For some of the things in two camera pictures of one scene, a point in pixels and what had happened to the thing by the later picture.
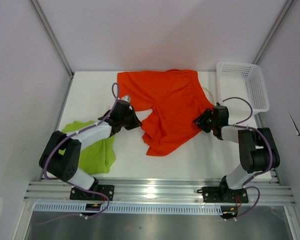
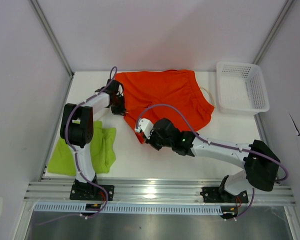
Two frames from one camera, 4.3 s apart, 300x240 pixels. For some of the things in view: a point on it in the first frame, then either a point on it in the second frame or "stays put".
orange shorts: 176,97 stays put
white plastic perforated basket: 243,80 stays put
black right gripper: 200,120 -> 150,141
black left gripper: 136,122 -> 120,111
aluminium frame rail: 272,191 stays put
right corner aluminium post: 281,16 stays put
